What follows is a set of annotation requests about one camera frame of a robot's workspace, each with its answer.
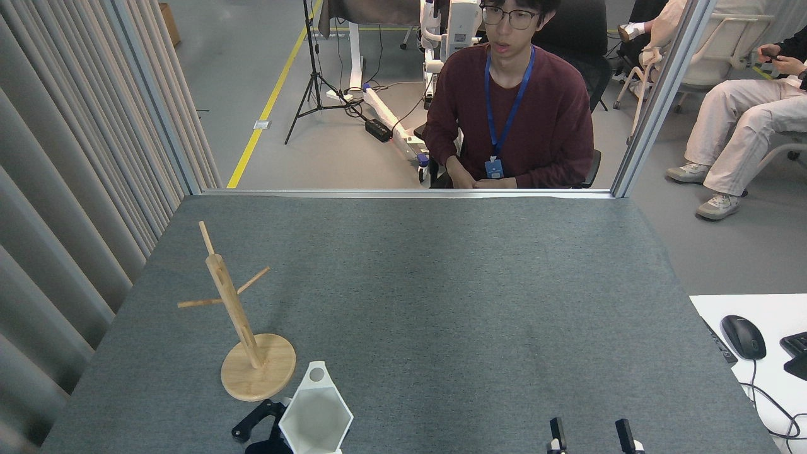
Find black computer mouse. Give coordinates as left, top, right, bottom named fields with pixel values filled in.
left=721, top=315, right=767, bottom=361

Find blue lanyard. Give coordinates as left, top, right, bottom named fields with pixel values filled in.
left=484, top=47, right=535, bottom=161

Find black eyeglasses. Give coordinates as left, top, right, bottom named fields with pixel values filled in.
left=480, top=5, right=542, bottom=30

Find wooden cup stand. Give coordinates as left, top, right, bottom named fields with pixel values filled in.
left=177, top=221, right=297, bottom=402

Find seated person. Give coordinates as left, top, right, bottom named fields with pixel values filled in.
left=666, top=41, right=807, bottom=220
left=618, top=0, right=691, bottom=83

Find white stand on wheels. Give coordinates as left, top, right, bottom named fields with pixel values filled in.
left=326, top=0, right=486, bottom=183

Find cardboard box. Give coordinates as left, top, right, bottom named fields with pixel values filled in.
left=158, top=3, right=182, bottom=46

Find person's right hand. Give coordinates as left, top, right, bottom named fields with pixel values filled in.
left=444, top=158, right=480, bottom=189

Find beige curtain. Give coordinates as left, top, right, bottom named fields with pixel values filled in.
left=0, top=0, right=221, bottom=454

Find silver post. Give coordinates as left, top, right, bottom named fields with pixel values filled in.
left=104, top=0, right=202, bottom=195
left=612, top=0, right=719, bottom=198

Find black mouse cable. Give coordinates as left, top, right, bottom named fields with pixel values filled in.
left=739, top=359, right=807, bottom=442

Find black tripod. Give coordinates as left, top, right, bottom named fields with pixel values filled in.
left=285, top=0, right=366, bottom=146

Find white chair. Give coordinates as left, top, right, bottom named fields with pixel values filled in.
left=615, top=13, right=807, bottom=177

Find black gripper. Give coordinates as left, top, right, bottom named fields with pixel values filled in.
left=231, top=399, right=294, bottom=454

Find black keyboard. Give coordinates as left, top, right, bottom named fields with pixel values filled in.
left=780, top=331, right=807, bottom=381

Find black office chair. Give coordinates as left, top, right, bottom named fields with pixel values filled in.
left=533, top=0, right=613, bottom=189

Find black flat bar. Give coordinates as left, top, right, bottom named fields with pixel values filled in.
left=702, top=317, right=738, bottom=365

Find white hexagonal cup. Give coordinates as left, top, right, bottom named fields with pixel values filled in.
left=278, top=361, right=354, bottom=454

